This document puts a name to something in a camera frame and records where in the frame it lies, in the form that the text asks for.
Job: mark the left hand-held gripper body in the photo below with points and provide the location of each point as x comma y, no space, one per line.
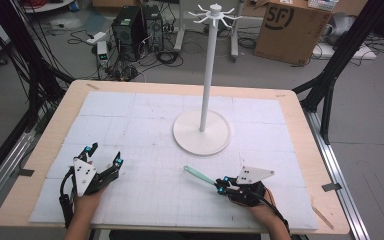
88,176

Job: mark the white grid mat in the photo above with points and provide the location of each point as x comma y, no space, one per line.
153,200

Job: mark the aluminium rail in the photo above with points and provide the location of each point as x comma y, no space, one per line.
3,173
340,173

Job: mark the brown cardboard box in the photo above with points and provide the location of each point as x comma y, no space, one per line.
290,33

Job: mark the person's right hand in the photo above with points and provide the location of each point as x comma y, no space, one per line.
263,210

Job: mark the large black computer tower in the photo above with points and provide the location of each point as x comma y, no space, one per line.
128,33

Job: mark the black tape piece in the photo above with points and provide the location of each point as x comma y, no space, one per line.
26,172
331,187

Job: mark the narrow black computer tower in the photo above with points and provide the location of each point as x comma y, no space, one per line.
154,28

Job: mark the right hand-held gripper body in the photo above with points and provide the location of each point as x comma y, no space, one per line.
250,186

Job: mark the white stand leg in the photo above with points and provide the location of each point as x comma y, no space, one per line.
235,36
179,30

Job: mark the person's left hand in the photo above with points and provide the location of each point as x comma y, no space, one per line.
86,203

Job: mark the white power supply unit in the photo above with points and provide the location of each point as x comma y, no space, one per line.
102,53

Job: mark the white foam board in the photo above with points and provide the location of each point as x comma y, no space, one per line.
343,51

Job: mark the white power strip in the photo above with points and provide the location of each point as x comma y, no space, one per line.
96,37

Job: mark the white hook stand rack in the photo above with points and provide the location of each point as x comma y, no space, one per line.
201,130

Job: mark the grey bag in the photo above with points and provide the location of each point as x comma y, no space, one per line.
339,26

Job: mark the thin wooden stick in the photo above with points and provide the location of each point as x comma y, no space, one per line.
320,211

